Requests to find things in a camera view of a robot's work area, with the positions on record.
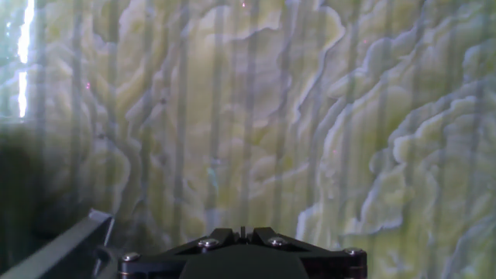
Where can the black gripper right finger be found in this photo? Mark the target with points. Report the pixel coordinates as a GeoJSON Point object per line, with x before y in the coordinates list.
{"type": "Point", "coordinates": [329, 261]}

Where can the green marble pattern table mat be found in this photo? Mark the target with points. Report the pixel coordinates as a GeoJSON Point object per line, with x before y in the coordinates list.
{"type": "Point", "coordinates": [271, 116]}

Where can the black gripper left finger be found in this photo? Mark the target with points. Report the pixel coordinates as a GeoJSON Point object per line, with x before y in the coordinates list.
{"type": "Point", "coordinates": [162, 259]}

